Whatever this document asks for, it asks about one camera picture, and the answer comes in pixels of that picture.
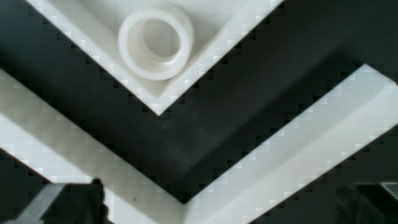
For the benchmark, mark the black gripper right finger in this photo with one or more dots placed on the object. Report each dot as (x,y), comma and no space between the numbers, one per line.
(367,203)

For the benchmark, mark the white obstacle fence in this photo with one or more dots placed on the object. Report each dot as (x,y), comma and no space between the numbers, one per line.
(51,154)

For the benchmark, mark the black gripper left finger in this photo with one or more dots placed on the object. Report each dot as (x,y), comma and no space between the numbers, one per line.
(69,204)

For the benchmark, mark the white square tabletop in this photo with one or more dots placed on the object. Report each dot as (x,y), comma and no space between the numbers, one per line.
(156,39)

